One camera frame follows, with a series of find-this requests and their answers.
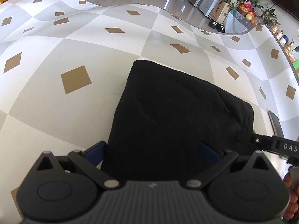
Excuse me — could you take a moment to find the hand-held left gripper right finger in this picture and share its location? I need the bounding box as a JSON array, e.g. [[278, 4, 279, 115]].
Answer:
[[183, 142, 274, 189]]

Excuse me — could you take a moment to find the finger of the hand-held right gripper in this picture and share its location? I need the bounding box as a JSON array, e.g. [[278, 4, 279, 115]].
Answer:
[[236, 131, 275, 153]]

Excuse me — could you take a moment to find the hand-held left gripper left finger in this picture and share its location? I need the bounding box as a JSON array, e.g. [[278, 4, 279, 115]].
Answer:
[[35, 141, 122, 189]]

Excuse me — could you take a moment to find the black t-shirt with red print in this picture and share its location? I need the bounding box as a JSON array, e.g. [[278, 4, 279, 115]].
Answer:
[[100, 59, 255, 182]]

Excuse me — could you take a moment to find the person's right hand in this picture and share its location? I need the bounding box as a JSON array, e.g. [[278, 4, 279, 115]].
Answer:
[[282, 171, 299, 220]]

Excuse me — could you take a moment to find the smartphone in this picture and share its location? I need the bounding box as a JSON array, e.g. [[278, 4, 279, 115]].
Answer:
[[267, 110, 285, 139]]

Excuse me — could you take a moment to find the checkered vinyl tablecloth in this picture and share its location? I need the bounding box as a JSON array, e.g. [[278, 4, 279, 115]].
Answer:
[[0, 0, 299, 224]]

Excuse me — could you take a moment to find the grey stone counter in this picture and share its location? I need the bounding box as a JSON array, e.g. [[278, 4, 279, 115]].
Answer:
[[223, 9, 257, 34]]

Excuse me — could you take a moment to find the potted leafy plant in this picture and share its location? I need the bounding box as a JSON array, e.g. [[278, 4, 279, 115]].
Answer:
[[259, 3, 281, 26]]

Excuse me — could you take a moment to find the cardboard box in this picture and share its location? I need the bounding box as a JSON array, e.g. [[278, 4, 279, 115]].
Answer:
[[210, 1, 232, 24]]

